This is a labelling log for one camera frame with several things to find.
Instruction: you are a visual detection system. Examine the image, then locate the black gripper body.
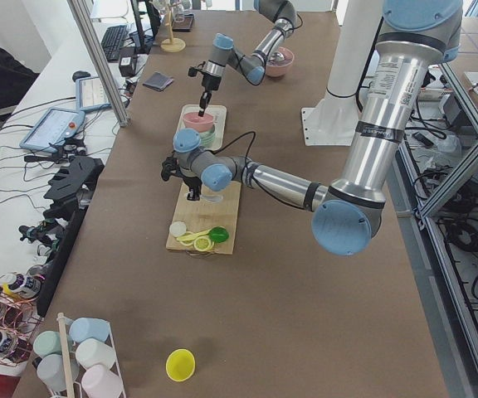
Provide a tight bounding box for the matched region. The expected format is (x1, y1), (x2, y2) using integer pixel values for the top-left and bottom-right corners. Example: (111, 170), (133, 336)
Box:
(160, 154), (202, 195)
(188, 61), (222, 98)

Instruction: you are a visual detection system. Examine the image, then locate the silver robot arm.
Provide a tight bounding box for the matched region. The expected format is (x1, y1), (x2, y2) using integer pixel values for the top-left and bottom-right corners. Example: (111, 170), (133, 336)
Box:
(188, 1), (299, 116)
(161, 1), (462, 255)

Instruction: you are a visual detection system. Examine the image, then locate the green bowl stack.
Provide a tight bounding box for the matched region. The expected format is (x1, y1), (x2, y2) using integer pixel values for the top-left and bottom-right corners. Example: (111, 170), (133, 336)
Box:
(198, 126), (216, 148)

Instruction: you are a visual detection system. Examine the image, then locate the yellow plastic spoon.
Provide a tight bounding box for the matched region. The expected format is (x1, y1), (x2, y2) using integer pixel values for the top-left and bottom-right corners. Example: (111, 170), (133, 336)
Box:
(176, 229), (210, 246)

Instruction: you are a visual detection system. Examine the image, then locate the pink bowl with ice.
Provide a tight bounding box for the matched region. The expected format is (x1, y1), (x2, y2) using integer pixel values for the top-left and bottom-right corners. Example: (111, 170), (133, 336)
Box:
(265, 46), (295, 78)

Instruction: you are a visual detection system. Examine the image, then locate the cream rabbit tray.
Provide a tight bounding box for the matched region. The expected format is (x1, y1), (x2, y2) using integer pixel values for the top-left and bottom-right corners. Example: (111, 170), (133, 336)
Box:
(177, 104), (227, 150)

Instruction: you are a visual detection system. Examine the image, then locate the wooden cutting board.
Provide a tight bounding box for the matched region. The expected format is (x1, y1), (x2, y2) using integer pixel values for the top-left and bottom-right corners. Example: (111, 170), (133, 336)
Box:
(172, 182), (241, 255)

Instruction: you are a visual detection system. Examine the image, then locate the green lime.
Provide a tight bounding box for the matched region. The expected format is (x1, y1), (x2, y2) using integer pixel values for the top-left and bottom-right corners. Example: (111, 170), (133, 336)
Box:
(208, 226), (230, 243)

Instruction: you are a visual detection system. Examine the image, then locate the lemon half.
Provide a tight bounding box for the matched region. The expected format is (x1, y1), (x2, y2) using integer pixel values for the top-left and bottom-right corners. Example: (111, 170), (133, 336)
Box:
(193, 235), (214, 252)

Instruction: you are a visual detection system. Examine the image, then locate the grey folded cloth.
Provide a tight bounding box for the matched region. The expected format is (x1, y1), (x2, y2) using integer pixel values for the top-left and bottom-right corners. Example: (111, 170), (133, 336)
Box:
(143, 72), (174, 92)

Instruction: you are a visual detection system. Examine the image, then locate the wooden cup tree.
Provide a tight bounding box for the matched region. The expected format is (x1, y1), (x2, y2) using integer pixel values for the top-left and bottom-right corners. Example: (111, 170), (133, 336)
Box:
(152, 0), (192, 53)

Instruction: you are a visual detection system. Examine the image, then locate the metal ice scoop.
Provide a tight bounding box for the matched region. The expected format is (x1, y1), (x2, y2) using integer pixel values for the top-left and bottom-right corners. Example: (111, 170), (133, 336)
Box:
(267, 47), (293, 67)

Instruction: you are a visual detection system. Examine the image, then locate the black gripper stand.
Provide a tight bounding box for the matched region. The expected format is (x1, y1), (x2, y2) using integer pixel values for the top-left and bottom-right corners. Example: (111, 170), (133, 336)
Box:
(43, 156), (105, 221)

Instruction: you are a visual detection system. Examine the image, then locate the upper teach pendant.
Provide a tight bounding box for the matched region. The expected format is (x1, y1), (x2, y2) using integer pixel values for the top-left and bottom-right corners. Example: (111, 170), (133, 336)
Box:
(76, 76), (110, 113)

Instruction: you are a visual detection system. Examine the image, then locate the teach pendant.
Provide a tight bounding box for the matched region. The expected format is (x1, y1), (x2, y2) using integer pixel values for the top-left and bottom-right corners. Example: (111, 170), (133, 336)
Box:
(76, 76), (110, 113)
(19, 108), (85, 153)

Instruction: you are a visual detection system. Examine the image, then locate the black keyboard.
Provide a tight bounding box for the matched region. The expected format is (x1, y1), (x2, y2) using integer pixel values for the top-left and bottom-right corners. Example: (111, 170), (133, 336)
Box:
(100, 25), (128, 63)

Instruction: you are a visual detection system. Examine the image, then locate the lower teach pendant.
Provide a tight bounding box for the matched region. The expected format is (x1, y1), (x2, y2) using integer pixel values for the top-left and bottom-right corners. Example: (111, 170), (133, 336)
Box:
(19, 108), (85, 153)

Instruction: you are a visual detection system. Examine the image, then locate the yellow cup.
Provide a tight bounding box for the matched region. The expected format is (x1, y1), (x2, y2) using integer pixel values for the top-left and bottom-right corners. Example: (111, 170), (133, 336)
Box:
(165, 348), (196, 382)

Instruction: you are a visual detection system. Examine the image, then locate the blue cup on rack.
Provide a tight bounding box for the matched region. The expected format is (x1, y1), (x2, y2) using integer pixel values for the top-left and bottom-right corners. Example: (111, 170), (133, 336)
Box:
(69, 318), (110, 343)

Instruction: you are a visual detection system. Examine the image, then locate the white cup on rack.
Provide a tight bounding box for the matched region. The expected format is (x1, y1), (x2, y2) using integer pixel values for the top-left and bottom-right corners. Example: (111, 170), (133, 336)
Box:
(75, 338), (116, 369)

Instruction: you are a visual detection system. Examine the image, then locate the white dish rack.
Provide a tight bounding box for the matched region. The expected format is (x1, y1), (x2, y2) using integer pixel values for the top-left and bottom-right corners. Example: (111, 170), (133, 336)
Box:
(46, 313), (128, 398)

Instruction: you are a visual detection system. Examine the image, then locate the green cup on rack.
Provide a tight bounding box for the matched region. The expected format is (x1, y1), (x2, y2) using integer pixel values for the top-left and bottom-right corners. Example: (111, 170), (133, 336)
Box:
(32, 331), (62, 358)

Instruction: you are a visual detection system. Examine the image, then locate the pink cup on rack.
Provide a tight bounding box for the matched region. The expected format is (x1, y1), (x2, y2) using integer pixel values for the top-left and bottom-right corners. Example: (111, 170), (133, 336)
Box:
(81, 364), (123, 398)

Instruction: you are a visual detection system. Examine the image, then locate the grey cup on rack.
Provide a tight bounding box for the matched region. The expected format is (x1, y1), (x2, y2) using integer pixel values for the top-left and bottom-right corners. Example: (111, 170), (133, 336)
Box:
(37, 354), (66, 391)

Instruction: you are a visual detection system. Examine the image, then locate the lemon slice ring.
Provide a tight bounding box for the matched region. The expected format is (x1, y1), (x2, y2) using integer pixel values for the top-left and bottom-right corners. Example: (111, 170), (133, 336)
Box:
(178, 240), (215, 255)

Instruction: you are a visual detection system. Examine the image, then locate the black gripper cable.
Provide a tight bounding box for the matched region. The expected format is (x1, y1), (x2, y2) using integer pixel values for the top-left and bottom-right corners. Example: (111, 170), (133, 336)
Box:
(212, 131), (259, 167)

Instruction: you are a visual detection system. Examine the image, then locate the aluminium frame post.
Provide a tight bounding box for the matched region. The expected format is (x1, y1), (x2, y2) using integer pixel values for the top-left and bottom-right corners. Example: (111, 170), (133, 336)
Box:
(66, 0), (129, 128)

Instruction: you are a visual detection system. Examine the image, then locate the copper wire bottle basket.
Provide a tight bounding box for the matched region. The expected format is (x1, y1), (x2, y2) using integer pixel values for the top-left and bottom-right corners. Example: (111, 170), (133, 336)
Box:
(0, 272), (44, 368)

